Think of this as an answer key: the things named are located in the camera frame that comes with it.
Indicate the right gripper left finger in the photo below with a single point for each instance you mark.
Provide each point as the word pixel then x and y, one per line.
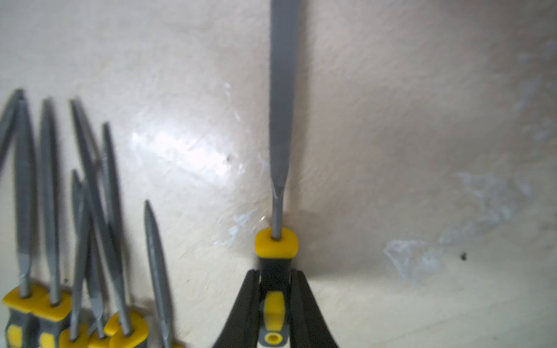
pixel 242 326

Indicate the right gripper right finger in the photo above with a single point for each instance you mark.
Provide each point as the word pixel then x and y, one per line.
pixel 308 327

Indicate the file tool diagonal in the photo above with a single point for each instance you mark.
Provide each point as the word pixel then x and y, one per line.
pixel 277 246

